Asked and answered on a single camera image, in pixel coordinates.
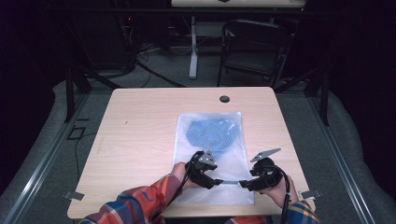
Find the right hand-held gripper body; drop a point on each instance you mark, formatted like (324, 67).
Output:
(267, 175)

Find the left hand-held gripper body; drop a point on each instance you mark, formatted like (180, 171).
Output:
(200, 169)

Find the white mesh laundry bag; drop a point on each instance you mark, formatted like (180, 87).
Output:
(236, 146)

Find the person's left hand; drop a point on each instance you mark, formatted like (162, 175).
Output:
(180, 174)

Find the person's right hand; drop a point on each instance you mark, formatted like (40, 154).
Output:
(280, 194)

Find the blue cloth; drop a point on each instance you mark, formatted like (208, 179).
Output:
(211, 133)

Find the black metal stand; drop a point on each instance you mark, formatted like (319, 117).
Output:
(324, 96)
(70, 93)

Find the white desk leg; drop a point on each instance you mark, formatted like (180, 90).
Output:
(193, 53)

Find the black folding chair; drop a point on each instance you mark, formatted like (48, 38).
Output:
(255, 46)

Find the grey corner bracket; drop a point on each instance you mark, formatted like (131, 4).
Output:
(74, 195)
(309, 194)

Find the aluminium floor rail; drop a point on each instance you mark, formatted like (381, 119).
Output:
(339, 161)
(37, 174)

